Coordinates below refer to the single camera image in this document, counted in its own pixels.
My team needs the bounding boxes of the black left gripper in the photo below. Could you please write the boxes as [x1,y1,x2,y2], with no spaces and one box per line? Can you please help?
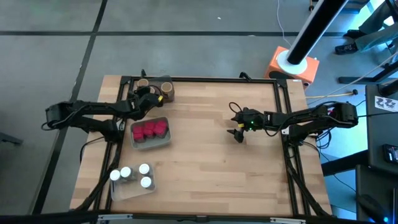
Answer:
[132,86,164,113]

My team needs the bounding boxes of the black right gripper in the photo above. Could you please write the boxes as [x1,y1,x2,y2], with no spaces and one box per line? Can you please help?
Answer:
[227,108,265,142]

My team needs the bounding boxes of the brown roll top group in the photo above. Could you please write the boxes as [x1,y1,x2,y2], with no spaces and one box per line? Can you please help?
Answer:
[160,82,175,103]

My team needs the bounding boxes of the dark smoky transparent bin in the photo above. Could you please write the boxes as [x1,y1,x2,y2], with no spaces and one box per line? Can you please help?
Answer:
[132,75,175,105]

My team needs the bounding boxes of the light grey plastic bin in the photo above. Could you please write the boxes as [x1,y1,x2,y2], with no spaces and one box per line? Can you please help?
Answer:
[129,116,172,152]

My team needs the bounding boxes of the white round disc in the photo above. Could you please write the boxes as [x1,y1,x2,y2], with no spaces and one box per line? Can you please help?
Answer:
[276,49,308,75]

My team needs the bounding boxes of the orange box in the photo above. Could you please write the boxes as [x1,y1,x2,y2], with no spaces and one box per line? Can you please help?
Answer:
[264,45,320,90]

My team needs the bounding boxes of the clear plastic bin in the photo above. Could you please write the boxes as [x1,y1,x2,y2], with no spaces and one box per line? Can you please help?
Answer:
[109,162,156,202]

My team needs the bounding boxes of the black pole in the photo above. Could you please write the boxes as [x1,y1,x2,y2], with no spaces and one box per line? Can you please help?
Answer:
[285,0,351,65]

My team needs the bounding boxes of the black stand leg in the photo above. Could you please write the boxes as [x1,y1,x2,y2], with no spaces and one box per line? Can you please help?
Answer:
[338,60,398,85]

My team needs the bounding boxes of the person's shoe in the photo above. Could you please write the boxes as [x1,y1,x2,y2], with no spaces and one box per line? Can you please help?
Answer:
[335,42,358,55]
[343,29,361,39]

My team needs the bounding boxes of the black desk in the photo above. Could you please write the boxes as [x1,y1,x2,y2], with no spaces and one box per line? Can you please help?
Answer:
[356,83,398,223]

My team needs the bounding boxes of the dark floor object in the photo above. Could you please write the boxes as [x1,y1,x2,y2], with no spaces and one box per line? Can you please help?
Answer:
[0,132,23,147]

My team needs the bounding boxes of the printed paper sheet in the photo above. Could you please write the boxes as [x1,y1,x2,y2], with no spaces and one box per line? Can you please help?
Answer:
[374,95,398,113]

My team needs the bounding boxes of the black computer mouse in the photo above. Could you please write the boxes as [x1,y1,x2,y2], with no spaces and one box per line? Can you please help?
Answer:
[357,193,389,223]

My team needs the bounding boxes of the black phone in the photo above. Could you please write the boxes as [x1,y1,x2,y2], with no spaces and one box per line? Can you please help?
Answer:
[382,144,398,164]

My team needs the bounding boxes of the black bar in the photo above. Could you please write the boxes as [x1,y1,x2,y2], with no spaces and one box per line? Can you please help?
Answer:
[0,210,358,224]

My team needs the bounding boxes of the person's leg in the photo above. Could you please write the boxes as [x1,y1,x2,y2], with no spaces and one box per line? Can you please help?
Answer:
[354,24,398,52]
[357,0,394,35]

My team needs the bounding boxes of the black cable bundle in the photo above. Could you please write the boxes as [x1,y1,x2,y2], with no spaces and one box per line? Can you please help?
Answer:
[284,149,332,217]
[73,141,124,212]

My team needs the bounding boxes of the yellow cable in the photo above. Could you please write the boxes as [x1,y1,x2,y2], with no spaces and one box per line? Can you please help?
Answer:
[306,90,357,100]

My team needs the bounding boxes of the silver metal bracket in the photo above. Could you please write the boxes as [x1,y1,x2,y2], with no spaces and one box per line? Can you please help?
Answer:
[96,213,134,223]
[269,217,307,224]

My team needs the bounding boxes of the white cable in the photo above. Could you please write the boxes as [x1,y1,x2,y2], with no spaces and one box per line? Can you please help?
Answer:
[275,0,293,47]

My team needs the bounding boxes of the thin black cable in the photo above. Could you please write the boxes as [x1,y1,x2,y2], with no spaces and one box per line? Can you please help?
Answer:
[356,99,398,121]

